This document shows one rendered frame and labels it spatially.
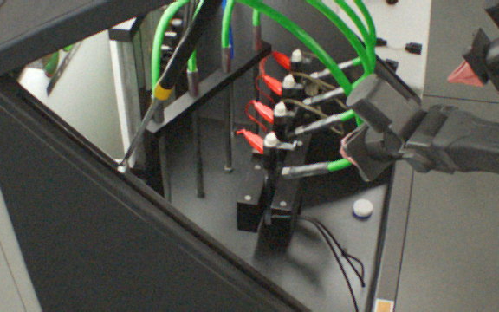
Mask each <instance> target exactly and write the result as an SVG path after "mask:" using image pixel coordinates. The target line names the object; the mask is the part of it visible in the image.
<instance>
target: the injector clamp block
mask: <svg viewBox="0 0 499 312"><path fill-rule="evenodd" d="M303 93H304V94H302V98H301V102H303V101H305V100H307V99H309V98H313V96H309V94H307V93H306V88H305V90H303ZM318 120H321V117H320V116H319V115H318V114H317V113H315V112H313V111H311V110H309V109H308V110H307V109H303V110H301V111H299V112H298V113H297V115H296V120H295V125H294V128H293V131H294V130H295V129H296V128H297V127H302V126H306V125H308V124H310V123H313V122H316V121H318ZM316 134H317V132H315V133H314V134H310V135H308V136H307V137H304V138H301V139H298V138H296V139H293V140H291V141H290V142H289V144H294V142H295V150H294V151H292V150H287V154H286V158H285V159H284V161H289V163H290V166H301V165H309V164H311V156H312V152H313V148H314V142H315V138H316ZM309 179H310V176H306V177H301V178H294V179H285V178H284V177H283V175H282V172H281V173H280V177H279V179H278V183H277V187H276V188H275V196H274V198H273V202H272V205H271V219H270V236H274V237H283V238H289V239H290V238H291V234H292V230H293V227H294V224H295V219H286V218H272V216H273V215H278V216H288V215H301V210H303V206H304V202H305V198H306V195H307V191H308V184H309ZM264 190H265V172H263V171H262V159H254V158H252V157H251V160H250V163H249V167H247V171H246V173H245V177H244V180H243V185H242V188H241V191H240V193H239V196H238V199H237V229H238V230H239V231H248V232H253V233H257V232H258V228H259V225H260V223H261V218H262V213H263V210H264Z"/></svg>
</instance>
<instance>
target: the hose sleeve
mask: <svg viewBox="0 0 499 312"><path fill-rule="evenodd" d="M330 162H331V161H328V162H319V163H314V164H309V165H301V166H292V167H291V169H290V175H291V176H292V177H293V178H301V177H306V176H312V175H318V174H327V173H331V172H330V171H329V168H328V164H329V163H330Z"/></svg>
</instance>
